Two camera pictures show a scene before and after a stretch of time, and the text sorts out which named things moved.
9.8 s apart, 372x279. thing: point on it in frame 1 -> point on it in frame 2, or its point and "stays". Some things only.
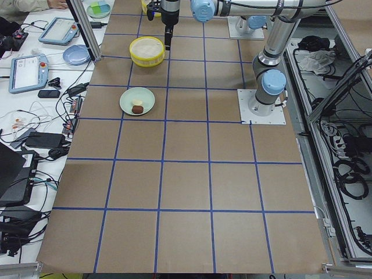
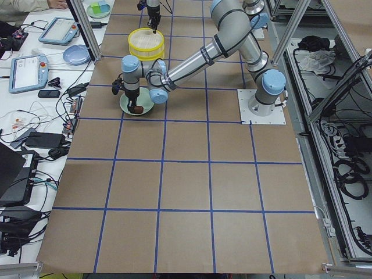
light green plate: (137, 101) stays
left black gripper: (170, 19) -> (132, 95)
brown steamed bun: (137, 109) stays
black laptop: (17, 172) stays
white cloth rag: (318, 61) stays
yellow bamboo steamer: (144, 3) -> (145, 40)
